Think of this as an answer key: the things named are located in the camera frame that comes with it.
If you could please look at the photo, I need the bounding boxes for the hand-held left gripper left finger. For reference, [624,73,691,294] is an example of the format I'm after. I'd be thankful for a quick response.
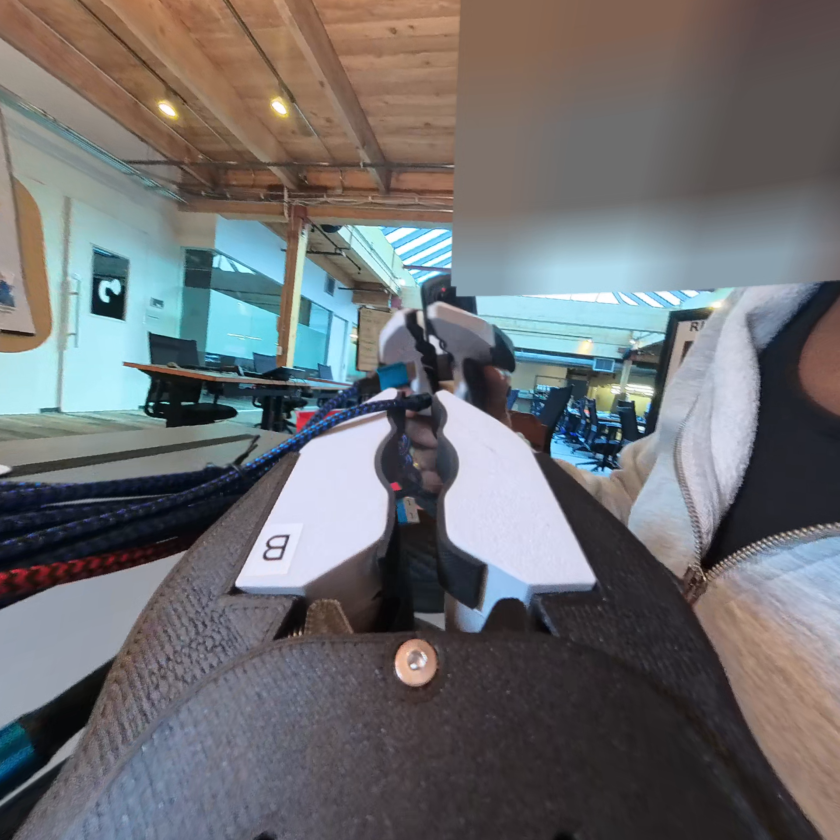
[234,391,434,599]

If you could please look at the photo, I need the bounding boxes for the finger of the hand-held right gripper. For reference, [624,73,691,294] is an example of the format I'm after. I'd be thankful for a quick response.
[429,301,518,379]
[378,308,434,395]

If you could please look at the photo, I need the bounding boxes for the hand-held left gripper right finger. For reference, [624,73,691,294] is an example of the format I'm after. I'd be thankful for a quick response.
[433,390,599,634]

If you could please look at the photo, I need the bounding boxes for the blue black braided cable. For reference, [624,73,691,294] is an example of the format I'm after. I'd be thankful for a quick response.
[0,384,434,568]

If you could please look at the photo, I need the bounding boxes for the person's right forearm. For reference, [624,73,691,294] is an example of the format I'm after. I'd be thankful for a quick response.
[551,427,664,527]

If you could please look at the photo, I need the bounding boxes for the person's right hand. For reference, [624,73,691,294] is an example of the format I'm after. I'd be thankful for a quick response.
[406,366,515,494]

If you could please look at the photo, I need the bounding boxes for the brown wooden cabinet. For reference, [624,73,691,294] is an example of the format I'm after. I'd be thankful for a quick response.
[511,411,551,455]

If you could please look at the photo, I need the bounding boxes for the black office chair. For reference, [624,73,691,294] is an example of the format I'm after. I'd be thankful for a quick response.
[252,352,311,432]
[143,331,238,427]

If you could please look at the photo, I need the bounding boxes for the row of black office chairs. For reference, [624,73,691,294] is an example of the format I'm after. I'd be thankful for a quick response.
[550,385,658,473]

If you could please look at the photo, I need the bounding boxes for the glass office partition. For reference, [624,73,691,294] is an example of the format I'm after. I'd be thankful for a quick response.
[180,247,333,370]

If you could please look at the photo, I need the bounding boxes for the long wooden desk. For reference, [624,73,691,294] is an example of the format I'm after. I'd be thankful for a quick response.
[123,360,355,431]

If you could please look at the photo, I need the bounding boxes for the black framed sign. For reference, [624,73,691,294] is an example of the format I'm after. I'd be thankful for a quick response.
[661,307,714,422]

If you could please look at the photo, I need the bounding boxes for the black shirt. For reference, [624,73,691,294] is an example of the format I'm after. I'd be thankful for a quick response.
[705,282,840,568]

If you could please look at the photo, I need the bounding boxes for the wooden framed sign board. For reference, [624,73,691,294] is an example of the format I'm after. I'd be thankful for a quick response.
[0,112,53,355]

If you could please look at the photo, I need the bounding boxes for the wooden post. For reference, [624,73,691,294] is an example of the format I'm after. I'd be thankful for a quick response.
[276,203,311,370]

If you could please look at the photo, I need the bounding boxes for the black white wall poster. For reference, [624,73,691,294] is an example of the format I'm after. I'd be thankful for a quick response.
[91,245,131,322]

